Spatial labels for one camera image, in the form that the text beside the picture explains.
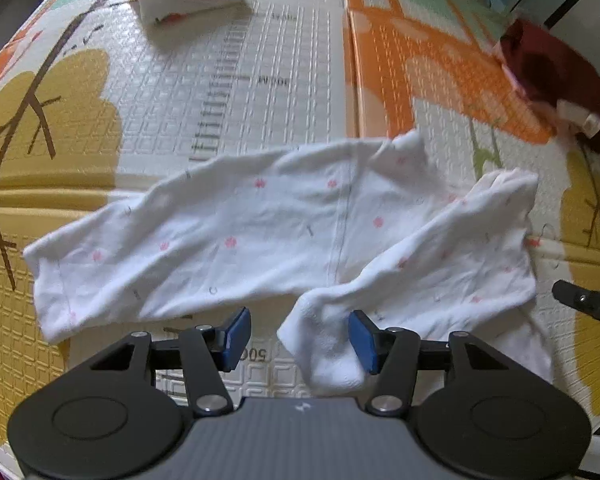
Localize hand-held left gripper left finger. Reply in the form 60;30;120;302
75;307;252;417

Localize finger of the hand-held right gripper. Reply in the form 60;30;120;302
552;280;600;332

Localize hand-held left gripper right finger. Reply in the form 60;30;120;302
349;310;531;417

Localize white pink-dotted pants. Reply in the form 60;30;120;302
22;130;556;396

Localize dark red garment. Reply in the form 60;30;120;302
492;19;600;155

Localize colourful printed play mat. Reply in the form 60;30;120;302
0;0;600;480

